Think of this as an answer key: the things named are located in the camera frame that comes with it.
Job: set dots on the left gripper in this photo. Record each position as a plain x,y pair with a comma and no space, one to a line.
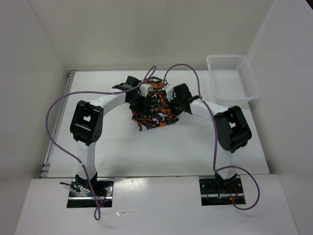
141,108

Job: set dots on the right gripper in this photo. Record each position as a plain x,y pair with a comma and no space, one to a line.
175,112

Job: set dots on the orange camouflage shorts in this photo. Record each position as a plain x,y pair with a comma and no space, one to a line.
153,110

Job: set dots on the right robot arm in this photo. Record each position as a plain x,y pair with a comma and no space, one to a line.
231,130

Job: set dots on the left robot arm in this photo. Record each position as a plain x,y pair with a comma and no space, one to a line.
87,124

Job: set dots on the white plastic basket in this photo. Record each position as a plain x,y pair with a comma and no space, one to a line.
232,79

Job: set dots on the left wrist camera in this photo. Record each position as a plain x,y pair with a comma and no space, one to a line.
144,89

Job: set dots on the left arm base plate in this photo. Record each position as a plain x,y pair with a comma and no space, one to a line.
80,197

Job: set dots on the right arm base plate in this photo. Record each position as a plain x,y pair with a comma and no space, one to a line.
214,195

